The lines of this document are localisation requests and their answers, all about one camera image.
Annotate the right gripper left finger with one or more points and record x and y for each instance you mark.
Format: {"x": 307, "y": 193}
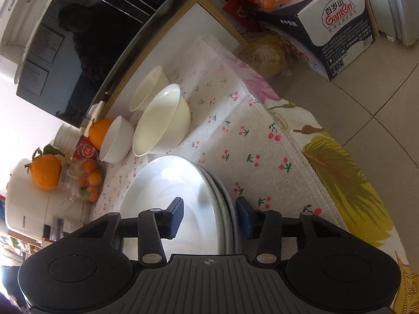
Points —
{"x": 154, "y": 225}

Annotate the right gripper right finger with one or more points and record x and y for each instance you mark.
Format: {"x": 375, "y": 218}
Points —
{"x": 261, "y": 232}

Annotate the blue patterned plate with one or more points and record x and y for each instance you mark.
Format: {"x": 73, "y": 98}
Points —
{"x": 229, "y": 218}

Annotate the plain white plate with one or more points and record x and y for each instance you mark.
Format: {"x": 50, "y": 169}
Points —
{"x": 201, "y": 230}

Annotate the cream bowl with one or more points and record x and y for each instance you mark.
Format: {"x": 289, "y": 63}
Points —
{"x": 164, "y": 124}
{"x": 149, "y": 87}

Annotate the white kitchen appliance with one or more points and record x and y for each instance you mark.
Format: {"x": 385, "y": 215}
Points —
{"x": 29, "y": 209}

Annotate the glass jar of tangerines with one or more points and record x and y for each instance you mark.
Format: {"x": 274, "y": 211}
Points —
{"x": 83, "y": 179}

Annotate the white ceramic bowl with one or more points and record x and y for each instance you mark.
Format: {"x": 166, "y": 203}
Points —
{"x": 117, "y": 141}

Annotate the large orange on table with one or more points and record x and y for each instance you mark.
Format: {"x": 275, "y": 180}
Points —
{"x": 97, "y": 132}

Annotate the large orange on jar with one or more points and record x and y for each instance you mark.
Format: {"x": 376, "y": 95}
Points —
{"x": 45, "y": 167}

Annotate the stack of white cups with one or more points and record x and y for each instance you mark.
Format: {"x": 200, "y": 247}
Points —
{"x": 67, "y": 139}

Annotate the cherry print tablecloth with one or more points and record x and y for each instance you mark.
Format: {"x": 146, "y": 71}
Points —
{"x": 224, "y": 140}

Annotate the bag of bread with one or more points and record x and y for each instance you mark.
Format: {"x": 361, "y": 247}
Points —
{"x": 268, "y": 55}

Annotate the Ganten water carton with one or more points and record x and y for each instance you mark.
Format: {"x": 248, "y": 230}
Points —
{"x": 328, "y": 35}

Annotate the black microwave oven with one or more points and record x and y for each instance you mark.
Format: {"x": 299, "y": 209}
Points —
{"x": 78, "y": 49}

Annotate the white Canon printer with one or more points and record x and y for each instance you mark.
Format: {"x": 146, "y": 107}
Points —
{"x": 20, "y": 20}

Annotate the silver refrigerator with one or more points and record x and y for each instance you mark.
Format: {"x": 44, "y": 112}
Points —
{"x": 398, "y": 19}

